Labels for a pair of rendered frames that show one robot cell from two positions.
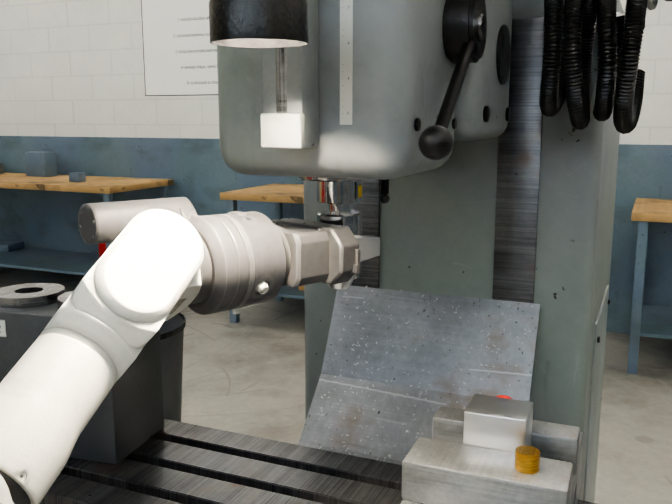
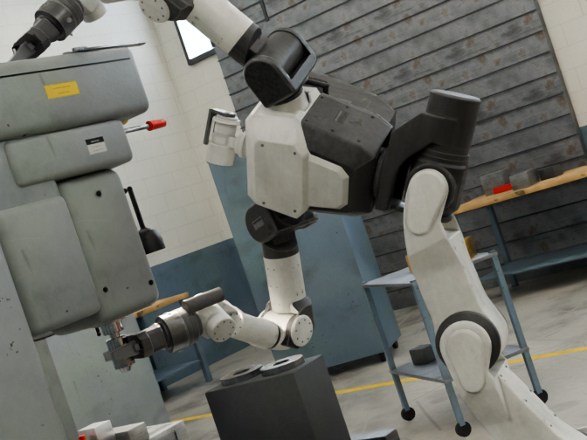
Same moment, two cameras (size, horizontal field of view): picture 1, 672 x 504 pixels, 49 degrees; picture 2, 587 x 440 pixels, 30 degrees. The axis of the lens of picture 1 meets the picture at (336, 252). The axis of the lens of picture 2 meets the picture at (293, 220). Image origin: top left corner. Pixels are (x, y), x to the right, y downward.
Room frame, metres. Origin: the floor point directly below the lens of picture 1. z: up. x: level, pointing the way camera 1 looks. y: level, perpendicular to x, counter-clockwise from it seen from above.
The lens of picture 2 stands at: (2.98, 1.09, 1.44)
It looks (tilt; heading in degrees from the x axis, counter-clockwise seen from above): 1 degrees down; 196
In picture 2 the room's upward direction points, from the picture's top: 19 degrees counter-clockwise
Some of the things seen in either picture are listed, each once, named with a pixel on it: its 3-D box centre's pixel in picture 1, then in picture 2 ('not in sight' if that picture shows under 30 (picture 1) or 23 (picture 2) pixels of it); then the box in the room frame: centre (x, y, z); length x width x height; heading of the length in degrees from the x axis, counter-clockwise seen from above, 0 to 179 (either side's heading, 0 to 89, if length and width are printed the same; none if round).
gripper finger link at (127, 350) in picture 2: not in sight; (125, 351); (0.78, 0.02, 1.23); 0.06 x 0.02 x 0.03; 134
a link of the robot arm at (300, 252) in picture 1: (271, 257); (157, 338); (0.70, 0.06, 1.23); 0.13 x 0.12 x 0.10; 44
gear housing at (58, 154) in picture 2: not in sight; (40, 165); (0.80, -0.02, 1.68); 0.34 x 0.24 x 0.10; 157
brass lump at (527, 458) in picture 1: (527, 459); not in sight; (0.63, -0.18, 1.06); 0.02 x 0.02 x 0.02
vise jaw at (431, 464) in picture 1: (486, 480); (118, 437); (0.64, -0.14, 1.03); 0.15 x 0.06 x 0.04; 68
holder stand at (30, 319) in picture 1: (65, 365); (277, 415); (0.94, 0.36, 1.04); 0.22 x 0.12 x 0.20; 74
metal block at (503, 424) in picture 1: (498, 434); (98, 437); (0.69, -0.16, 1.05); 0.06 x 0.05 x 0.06; 68
